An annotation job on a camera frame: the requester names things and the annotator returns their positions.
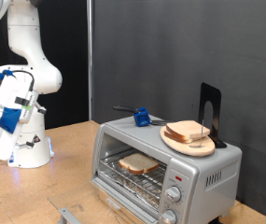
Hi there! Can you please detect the glass oven door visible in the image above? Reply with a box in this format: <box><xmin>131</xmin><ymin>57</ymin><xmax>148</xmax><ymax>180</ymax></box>
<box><xmin>47</xmin><ymin>178</ymin><xmax>160</xmax><ymax>224</ymax></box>

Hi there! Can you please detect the blue spatula grip block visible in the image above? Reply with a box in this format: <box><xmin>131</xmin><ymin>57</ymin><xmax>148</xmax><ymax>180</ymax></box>
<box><xmin>133</xmin><ymin>106</ymin><xmax>152</xmax><ymax>128</ymax></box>

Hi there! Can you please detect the white bread slice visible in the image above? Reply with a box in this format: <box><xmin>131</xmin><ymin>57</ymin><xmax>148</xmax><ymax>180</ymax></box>
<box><xmin>165</xmin><ymin>119</ymin><xmax>211</xmax><ymax>141</ymax></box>
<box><xmin>163</xmin><ymin>130</ymin><xmax>199</xmax><ymax>145</ymax></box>
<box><xmin>119</xmin><ymin>152</ymin><xmax>161</xmax><ymax>175</ymax></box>

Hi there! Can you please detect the silver oven knob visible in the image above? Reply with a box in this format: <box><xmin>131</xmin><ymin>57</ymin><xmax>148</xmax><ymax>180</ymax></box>
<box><xmin>164</xmin><ymin>186</ymin><xmax>183</xmax><ymax>203</ymax></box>
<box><xmin>160</xmin><ymin>208</ymin><xmax>177</xmax><ymax>224</ymax></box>

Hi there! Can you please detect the silver toaster oven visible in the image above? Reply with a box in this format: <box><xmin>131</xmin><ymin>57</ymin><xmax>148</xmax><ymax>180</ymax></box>
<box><xmin>90</xmin><ymin>114</ymin><xmax>243</xmax><ymax>224</ymax></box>

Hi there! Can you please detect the vertical metal pole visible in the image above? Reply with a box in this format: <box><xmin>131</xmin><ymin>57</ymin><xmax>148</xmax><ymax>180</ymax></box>
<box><xmin>87</xmin><ymin>0</ymin><xmax>93</xmax><ymax>121</ymax></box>

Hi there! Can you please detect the oval wooden board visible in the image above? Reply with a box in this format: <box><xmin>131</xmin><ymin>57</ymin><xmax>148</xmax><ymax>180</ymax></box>
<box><xmin>160</xmin><ymin>125</ymin><xmax>217</xmax><ymax>158</ymax></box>

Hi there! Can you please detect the thin metal pin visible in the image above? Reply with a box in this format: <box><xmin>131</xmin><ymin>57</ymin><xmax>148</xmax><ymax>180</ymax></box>
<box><xmin>199</xmin><ymin>119</ymin><xmax>204</xmax><ymax>147</ymax></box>

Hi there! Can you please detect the black metal bookend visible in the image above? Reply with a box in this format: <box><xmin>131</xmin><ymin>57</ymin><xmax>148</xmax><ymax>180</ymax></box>
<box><xmin>198</xmin><ymin>82</ymin><xmax>228</xmax><ymax>149</ymax></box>

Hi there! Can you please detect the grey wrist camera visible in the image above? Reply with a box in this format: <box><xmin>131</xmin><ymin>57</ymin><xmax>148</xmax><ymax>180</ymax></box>
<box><xmin>14</xmin><ymin>92</ymin><xmax>36</xmax><ymax>124</ymax></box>

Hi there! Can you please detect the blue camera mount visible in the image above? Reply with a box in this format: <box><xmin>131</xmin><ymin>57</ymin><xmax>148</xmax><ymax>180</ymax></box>
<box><xmin>0</xmin><ymin>106</ymin><xmax>22</xmax><ymax>134</ymax></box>

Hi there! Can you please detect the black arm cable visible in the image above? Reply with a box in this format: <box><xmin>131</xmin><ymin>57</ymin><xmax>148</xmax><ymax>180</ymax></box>
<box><xmin>0</xmin><ymin>69</ymin><xmax>36</xmax><ymax>97</ymax></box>

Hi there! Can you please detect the blue cable plug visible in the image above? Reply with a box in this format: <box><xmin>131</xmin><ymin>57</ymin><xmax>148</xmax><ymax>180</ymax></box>
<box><xmin>0</xmin><ymin>69</ymin><xmax>15</xmax><ymax>80</ymax></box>

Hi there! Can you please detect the wire oven rack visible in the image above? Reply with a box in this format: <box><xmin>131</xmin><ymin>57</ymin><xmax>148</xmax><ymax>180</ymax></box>
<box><xmin>99</xmin><ymin>148</ymin><xmax>168</xmax><ymax>206</ymax></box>

